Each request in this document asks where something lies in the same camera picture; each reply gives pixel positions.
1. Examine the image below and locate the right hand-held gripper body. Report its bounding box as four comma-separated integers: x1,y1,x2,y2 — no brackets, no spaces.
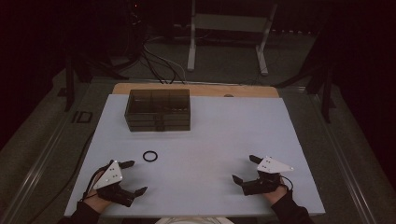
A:
241,156,294,196

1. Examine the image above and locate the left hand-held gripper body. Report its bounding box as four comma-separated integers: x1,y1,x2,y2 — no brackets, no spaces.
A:
92,160,136,208

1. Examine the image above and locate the black hair tie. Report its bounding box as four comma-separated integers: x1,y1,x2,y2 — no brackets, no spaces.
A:
142,150,159,162

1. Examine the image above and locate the smoky transparent drawer box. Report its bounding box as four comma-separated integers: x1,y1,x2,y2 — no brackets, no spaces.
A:
124,89,191,133

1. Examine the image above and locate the person's right hand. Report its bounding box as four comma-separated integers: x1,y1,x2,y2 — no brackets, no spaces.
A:
263,185,288,205

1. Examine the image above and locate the person's left hand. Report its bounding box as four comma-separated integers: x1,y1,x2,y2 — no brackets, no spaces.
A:
83,170,111,214

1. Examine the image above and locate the white foam board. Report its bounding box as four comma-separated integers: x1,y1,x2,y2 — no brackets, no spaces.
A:
64,93,326,217

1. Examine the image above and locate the black stand leg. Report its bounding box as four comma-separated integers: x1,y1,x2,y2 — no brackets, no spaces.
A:
273,60,337,124
64,54,94,113

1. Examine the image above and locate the white metal stand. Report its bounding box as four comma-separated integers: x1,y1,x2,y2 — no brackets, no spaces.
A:
186,0,278,77

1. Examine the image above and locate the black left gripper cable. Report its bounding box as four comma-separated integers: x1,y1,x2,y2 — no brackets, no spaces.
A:
81,163,110,202

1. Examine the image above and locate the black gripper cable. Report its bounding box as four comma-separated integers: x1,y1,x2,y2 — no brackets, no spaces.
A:
81,163,110,202
279,175,294,191

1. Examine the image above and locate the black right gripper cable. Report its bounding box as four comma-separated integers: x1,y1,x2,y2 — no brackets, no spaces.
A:
279,175,294,191

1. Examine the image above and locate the long black floor cable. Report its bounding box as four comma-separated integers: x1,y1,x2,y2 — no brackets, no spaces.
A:
27,132,96,224

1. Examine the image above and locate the black floor cable bundle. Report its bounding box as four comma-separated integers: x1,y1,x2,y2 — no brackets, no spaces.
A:
140,46,177,86

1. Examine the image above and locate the white floor cable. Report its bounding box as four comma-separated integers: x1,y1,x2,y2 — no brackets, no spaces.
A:
143,43,188,84

